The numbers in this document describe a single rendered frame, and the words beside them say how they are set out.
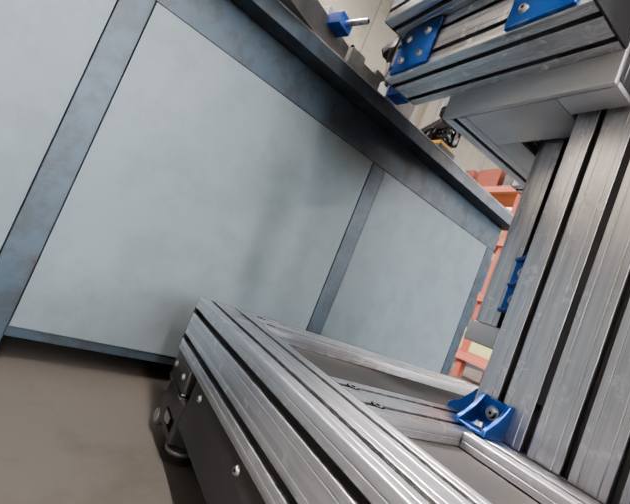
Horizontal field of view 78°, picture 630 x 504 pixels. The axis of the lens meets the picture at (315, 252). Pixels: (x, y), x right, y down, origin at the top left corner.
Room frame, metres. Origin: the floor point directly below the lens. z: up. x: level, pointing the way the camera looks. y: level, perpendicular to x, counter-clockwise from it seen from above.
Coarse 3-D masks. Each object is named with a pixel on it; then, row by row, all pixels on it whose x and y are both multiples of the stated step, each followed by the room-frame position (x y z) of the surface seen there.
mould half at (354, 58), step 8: (352, 48) 0.91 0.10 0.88; (352, 56) 0.91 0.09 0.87; (360, 56) 0.93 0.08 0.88; (352, 64) 0.92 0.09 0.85; (360, 64) 0.93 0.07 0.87; (360, 72) 0.94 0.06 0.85; (368, 72) 0.95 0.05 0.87; (368, 80) 0.96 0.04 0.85; (376, 80) 0.97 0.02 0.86; (376, 88) 0.97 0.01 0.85; (400, 104) 1.03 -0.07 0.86; (408, 104) 1.05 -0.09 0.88; (408, 112) 1.05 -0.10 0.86
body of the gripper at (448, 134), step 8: (440, 112) 1.31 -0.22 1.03; (432, 128) 1.31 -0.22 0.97; (440, 128) 1.29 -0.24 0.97; (448, 128) 1.28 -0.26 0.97; (432, 136) 1.31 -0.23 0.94; (440, 136) 1.29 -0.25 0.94; (448, 136) 1.27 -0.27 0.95; (456, 136) 1.29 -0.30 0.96; (448, 144) 1.30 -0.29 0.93; (456, 144) 1.30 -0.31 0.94
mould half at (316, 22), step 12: (288, 0) 0.71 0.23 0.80; (300, 0) 0.72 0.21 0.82; (312, 0) 0.74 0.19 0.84; (300, 12) 0.73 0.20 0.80; (312, 12) 0.75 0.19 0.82; (324, 12) 0.78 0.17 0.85; (312, 24) 0.76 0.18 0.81; (324, 24) 0.79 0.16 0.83; (324, 36) 0.80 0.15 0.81; (336, 48) 0.83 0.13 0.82; (348, 48) 0.86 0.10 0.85
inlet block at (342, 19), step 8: (328, 8) 0.79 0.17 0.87; (336, 16) 0.78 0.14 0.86; (344, 16) 0.78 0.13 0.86; (328, 24) 0.79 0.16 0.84; (336, 24) 0.78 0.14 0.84; (344, 24) 0.78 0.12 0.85; (352, 24) 0.78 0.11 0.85; (360, 24) 0.77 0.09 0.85; (368, 24) 0.76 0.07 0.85; (336, 32) 0.81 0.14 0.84; (344, 32) 0.80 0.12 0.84
